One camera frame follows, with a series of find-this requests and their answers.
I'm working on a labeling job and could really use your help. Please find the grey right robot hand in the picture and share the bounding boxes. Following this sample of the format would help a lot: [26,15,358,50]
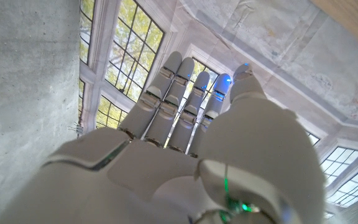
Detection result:
[0,50,326,224]

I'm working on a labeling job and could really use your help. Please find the small white backdrop clip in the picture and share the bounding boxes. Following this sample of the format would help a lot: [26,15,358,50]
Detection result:
[67,122,84,136]

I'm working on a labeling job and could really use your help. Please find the printed window backdrop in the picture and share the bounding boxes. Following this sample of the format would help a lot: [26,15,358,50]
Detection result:
[78,0,358,220]

